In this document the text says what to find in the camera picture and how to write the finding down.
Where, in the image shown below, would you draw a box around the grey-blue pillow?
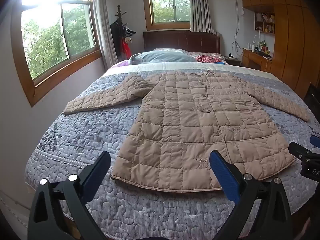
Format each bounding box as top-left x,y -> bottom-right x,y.
129,50 -> 198,67

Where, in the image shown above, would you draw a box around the short grey curtain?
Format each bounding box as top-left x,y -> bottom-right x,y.
189,0 -> 213,33

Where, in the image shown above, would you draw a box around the dark wooden coat rack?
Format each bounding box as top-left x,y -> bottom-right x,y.
115,5 -> 126,58

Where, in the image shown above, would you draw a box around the black and white bag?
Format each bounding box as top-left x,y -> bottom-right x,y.
124,24 -> 137,37

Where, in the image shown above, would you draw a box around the hanging wall cables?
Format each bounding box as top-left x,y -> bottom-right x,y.
231,0 -> 244,55

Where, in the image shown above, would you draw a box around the red patterned cloth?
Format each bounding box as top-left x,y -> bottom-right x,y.
196,54 -> 225,64

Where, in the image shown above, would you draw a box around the bed with grey quilt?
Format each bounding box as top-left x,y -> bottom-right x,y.
24,62 -> 320,240

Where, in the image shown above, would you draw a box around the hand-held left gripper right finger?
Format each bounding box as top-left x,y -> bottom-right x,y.
209,150 -> 293,240

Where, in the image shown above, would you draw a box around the beige quilted coat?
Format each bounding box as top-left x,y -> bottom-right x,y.
62,70 -> 311,192

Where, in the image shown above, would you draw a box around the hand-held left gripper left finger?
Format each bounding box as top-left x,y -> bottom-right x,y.
27,151 -> 112,240

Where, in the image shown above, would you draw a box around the dark wooden headboard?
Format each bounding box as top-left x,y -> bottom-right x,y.
143,30 -> 220,54

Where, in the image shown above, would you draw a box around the wooden nightstand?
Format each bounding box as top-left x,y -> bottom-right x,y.
224,55 -> 242,67

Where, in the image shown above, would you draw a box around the small wooden-framed window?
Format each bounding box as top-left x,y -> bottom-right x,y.
142,0 -> 192,32

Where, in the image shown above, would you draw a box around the large wooden-framed window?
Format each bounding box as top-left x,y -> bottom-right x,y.
11,0 -> 103,108

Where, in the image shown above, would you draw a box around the wooden wardrobe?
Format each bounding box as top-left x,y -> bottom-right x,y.
241,0 -> 320,100

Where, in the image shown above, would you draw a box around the red hanging item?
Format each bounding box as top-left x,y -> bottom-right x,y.
122,38 -> 132,57

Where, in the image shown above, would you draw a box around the wooden desk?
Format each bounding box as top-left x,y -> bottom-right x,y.
241,49 -> 274,72

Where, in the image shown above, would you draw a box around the purple cloth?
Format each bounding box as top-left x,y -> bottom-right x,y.
110,59 -> 131,68

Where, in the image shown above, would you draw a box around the long grey curtain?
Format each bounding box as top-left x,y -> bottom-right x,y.
91,0 -> 118,69

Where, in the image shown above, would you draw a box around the dark chair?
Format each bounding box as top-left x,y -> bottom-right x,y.
304,82 -> 320,108

